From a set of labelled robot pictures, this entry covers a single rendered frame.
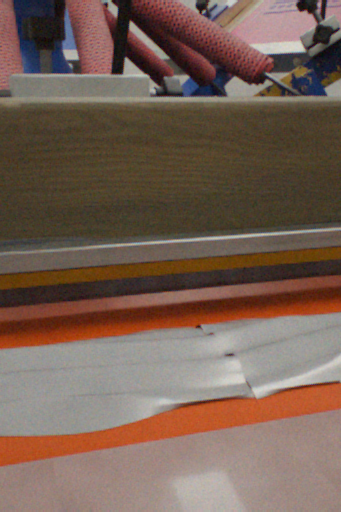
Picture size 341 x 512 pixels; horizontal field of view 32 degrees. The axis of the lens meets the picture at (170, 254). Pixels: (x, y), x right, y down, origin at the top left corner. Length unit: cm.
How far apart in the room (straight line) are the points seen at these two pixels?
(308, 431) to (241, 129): 15
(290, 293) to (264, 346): 9
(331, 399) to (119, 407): 8
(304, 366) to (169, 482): 8
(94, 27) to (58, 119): 58
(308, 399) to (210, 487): 6
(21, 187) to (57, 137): 3
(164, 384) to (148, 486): 5
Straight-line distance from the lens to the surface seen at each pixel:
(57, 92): 56
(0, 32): 82
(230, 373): 23
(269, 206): 31
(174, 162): 29
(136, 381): 22
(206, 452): 19
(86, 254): 27
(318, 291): 34
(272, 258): 33
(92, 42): 82
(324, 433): 21
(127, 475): 19
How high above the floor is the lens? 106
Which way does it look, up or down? 15 degrees down
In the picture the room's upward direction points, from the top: straight up
